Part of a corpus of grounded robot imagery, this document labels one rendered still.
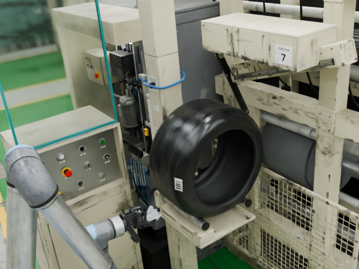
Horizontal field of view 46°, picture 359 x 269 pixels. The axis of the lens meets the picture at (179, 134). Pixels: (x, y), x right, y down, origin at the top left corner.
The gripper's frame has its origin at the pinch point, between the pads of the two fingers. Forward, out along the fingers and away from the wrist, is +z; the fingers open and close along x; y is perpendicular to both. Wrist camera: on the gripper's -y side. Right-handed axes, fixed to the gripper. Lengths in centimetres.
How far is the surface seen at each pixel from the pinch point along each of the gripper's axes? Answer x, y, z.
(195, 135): -9.0, 40.4, 13.0
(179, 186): -10.6, 19.1, 3.9
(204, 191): 11.5, -4.0, 36.6
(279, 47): -27, 79, 40
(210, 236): -11.3, -13.9, 22.5
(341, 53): -46, 78, 55
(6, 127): 433, -97, 30
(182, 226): 5.5, -15.7, 18.0
